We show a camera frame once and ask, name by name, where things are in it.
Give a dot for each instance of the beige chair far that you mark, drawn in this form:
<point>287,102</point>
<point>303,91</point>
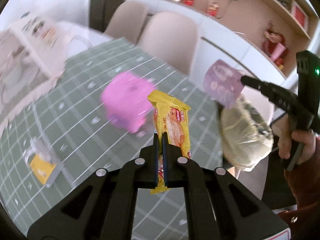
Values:
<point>128,21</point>

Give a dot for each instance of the wooden wall shelf unit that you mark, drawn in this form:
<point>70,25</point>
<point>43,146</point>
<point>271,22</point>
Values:
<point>249,19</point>

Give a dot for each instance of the beige chair middle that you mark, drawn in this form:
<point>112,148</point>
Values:
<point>173,38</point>

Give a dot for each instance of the red figurine right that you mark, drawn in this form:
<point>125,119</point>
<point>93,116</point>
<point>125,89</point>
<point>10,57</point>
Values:
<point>213,9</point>

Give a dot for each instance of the purple translucent wrapper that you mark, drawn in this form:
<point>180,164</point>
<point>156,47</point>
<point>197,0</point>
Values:
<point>223,83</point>

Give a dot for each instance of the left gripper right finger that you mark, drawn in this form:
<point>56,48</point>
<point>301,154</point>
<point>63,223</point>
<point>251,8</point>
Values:
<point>218,206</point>

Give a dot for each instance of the small yellow packet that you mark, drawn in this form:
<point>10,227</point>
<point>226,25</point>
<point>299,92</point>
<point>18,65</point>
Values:
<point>43,162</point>

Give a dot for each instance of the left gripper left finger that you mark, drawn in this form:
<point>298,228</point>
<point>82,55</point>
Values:
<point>103,206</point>

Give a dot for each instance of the flower bouquet red wrap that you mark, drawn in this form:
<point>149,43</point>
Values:
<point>274,45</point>

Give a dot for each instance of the yellow cracker packet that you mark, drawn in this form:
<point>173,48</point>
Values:
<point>170,117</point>

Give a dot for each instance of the pink mini desktop bin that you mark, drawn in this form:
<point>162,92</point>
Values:
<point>125,100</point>

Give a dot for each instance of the red framed picture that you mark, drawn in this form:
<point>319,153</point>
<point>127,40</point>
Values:
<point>298,13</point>

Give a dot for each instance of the red sleeve forearm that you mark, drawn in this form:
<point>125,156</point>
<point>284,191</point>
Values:
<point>304,184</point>

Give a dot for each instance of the white lower cabinet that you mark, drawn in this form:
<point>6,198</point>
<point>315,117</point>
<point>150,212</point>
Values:
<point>219,43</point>

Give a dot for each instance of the person right hand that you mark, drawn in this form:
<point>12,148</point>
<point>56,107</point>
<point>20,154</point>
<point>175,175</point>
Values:
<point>282,129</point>

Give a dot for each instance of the dark glass cabinet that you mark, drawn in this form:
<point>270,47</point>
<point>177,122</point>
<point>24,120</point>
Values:
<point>101,12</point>

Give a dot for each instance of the mesh food cover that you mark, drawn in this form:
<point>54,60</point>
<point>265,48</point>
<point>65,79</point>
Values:
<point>33,54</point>

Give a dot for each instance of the yellow trash bag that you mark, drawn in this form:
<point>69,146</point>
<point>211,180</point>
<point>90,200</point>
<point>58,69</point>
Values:
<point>246,137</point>

